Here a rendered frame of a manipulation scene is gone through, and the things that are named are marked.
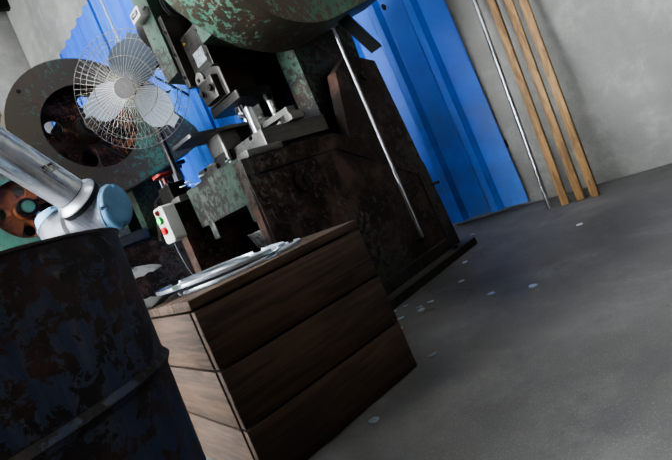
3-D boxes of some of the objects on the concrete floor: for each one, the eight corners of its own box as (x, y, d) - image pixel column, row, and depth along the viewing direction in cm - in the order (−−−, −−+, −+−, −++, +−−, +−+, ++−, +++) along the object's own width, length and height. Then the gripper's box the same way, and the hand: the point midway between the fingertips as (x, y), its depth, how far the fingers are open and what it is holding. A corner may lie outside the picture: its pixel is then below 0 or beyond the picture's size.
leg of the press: (334, 357, 134) (205, 60, 132) (309, 359, 142) (187, 79, 140) (477, 243, 199) (392, 43, 197) (454, 249, 207) (372, 56, 205)
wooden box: (271, 490, 80) (187, 301, 79) (195, 450, 110) (134, 313, 109) (418, 365, 104) (355, 219, 104) (323, 360, 135) (274, 247, 134)
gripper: (54, 286, 101) (157, 253, 109) (72, 341, 101) (174, 304, 109) (47, 287, 93) (158, 251, 101) (67, 347, 93) (176, 306, 101)
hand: (161, 281), depth 102 cm, fingers open, 5 cm apart
